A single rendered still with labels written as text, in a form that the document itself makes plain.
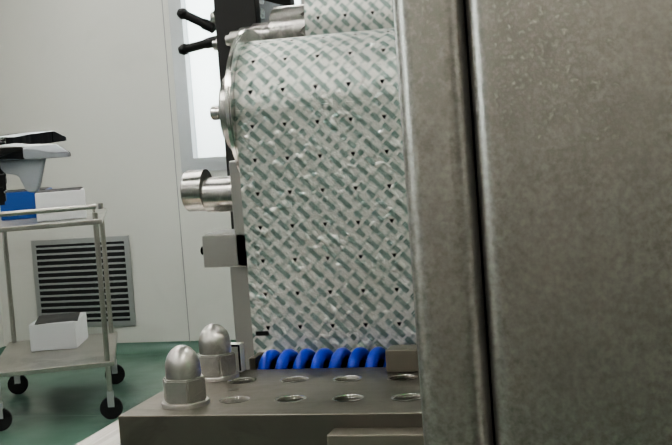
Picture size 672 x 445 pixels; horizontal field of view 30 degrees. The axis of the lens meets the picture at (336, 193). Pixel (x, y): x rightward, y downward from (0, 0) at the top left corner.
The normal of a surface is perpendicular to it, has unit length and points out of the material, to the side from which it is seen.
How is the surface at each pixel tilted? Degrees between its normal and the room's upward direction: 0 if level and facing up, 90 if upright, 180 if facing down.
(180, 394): 90
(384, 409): 0
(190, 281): 90
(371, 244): 90
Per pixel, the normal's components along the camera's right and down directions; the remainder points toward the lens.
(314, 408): -0.07, -1.00
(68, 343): 0.02, 0.05
